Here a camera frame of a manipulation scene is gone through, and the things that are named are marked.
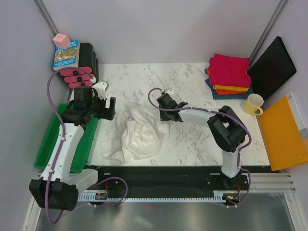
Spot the white t shirt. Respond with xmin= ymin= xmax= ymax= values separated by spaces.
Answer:
xmin=101 ymin=106 xmax=170 ymax=164

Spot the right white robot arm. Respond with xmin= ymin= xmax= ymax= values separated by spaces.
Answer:
xmin=156 ymin=92 xmax=248 ymax=190

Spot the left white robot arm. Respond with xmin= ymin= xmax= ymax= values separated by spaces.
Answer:
xmin=29 ymin=82 xmax=116 ymax=211

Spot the blue paperback book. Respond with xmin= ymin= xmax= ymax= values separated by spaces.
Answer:
xmin=53 ymin=40 xmax=80 ymax=71

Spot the yellow folded t shirt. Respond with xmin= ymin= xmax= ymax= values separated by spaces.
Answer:
xmin=213 ymin=85 xmax=249 ymax=92

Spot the orange folded t shirt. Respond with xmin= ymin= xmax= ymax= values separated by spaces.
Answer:
xmin=206 ymin=67 xmax=248 ymax=96

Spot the green plastic tray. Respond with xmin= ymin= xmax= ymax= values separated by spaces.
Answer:
xmin=34 ymin=115 xmax=98 ymax=173

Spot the pink cube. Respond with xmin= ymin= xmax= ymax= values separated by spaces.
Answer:
xmin=52 ymin=33 xmax=71 ymax=50

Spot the blue folded t shirt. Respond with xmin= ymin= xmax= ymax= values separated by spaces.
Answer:
xmin=205 ymin=67 xmax=252 ymax=100

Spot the yellow mug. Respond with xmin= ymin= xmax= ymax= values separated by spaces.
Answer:
xmin=243 ymin=93 xmax=264 ymax=116

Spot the black tablet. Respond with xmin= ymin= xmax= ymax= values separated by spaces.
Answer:
xmin=247 ymin=36 xmax=296 ymax=100

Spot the orange folder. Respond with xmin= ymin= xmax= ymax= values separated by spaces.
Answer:
xmin=258 ymin=93 xmax=308 ymax=171

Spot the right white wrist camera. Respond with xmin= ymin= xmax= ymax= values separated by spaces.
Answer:
xmin=161 ymin=89 xmax=175 ymax=97

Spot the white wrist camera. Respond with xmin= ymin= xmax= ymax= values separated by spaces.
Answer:
xmin=161 ymin=89 xmax=175 ymax=97
xmin=92 ymin=81 xmax=109 ymax=100

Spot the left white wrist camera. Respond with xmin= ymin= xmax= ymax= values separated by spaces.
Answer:
xmin=92 ymin=81 xmax=109 ymax=100

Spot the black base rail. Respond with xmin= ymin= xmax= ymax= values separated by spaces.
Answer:
xmin=90 ymin=166 xmax=249 ymax=199

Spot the white cable duct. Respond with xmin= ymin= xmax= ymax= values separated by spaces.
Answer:
xmin=77 ymin=190 xmax=226 ymax=203

